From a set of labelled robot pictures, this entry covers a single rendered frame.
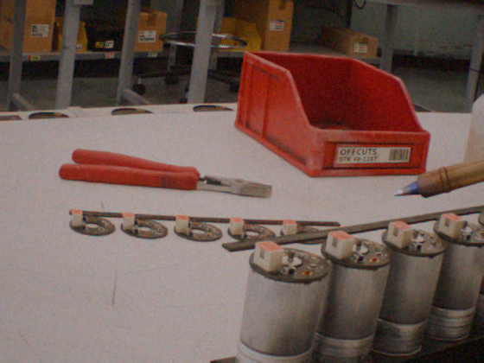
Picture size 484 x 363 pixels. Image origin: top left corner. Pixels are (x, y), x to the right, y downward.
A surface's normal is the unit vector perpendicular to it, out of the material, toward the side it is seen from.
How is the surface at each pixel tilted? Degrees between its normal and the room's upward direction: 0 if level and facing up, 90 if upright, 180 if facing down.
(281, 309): 90
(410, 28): 90
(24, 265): 0
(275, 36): 90
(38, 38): 89
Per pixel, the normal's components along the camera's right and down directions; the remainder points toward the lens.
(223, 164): 0.12, -0.95
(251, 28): -0.85, 0.03
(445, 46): 0.49, 0.32
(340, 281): -0.48, 0.21
